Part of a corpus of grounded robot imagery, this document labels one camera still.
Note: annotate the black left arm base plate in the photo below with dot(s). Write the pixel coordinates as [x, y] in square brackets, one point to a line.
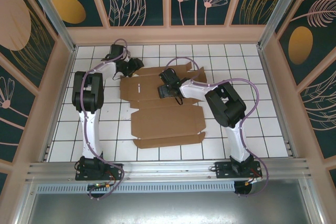
[84, 176]

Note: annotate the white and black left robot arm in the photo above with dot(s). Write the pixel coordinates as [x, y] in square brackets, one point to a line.
[93, 132]

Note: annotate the brown cardboard box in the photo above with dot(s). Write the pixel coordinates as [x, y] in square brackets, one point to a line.
[168, 121]

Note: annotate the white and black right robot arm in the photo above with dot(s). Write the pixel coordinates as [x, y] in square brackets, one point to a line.
[228, 108]

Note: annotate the yellow power connector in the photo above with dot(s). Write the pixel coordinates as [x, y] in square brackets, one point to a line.
[252, 181]
[101, 186]

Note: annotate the aluminium frame post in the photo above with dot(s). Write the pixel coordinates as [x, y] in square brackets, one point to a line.
[48, 6]
[281, 6]

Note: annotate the grey metal sheet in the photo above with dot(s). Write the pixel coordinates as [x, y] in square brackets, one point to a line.
[168, 208]

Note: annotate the aluminium mounting rail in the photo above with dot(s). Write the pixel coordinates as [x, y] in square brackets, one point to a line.
[170, 167]

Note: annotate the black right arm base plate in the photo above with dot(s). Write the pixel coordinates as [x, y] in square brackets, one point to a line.
[223, 171]

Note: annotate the aluminium side rail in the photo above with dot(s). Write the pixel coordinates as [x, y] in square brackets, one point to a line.
[270, 77]

